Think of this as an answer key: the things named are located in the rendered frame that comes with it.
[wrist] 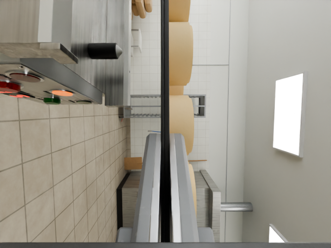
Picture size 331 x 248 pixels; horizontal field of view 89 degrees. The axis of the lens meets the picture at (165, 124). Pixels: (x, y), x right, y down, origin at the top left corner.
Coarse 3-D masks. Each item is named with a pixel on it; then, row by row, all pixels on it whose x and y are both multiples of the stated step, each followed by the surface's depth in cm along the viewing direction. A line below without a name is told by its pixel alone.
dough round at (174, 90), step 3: (171, 87) 19; (174, 87) 19; (177, 87) 19; (180, 87) 19; (183, 87) 19; (171, 90) 19; (174, 90) 19; (177, 90) 19; (180, 90) 19; (183, 90) 19; (171, 93) 19; (174, 93) 19; (177, 93) 19; (180, 93) 19
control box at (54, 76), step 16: (0, 64) 19; (16, 64) 19; (32, 64) 20; (48, 64) 23; (0, 80) 24; (16, 80) 24; (48, 80) 24; (64, 80) 26; (80, 80) 31; (32, 96) 33; (48, 96) 34; (64, 96) 34; (80, 96) 34; (96, 96) 38
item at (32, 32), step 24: (0, 0) 15; (24, 0) 15; (48, 0) 15; (72, 0) 18; (0, 24) 15; (24, 24) 15; (48, 24) 14; (0, 48) 15; (24, 48) 15; (48, 48) 14
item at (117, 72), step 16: (112, 0) 46; (128, 0) 45; (112, 16) 45; (128, 16) 45; (112, 32) 45; (128, 32) 45; (128, 48) 44; (112, 64) 44; (128, 64) 44; (112, 80) 44; (128, 80) 44; (112, 96) 44; (128, 96) 44
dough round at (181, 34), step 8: (176, 24) 12; (184, 24) 12; (176, 32) 12; (184, 32) 12; (192, 32) 12; (176, 40) 12; (184, 40) 12; (192, 40) 12; (176, 48) 12; (184, 48) 12; (192, 48) 12; (176, 56) 12; (184, 56) 12; (192, 56) 12; (176, 64) 12; (184, 64) 12; (192, 64) 13; (176, 72) 13; (184, 72) 13; (176, 80) 14; (184, 80) 14
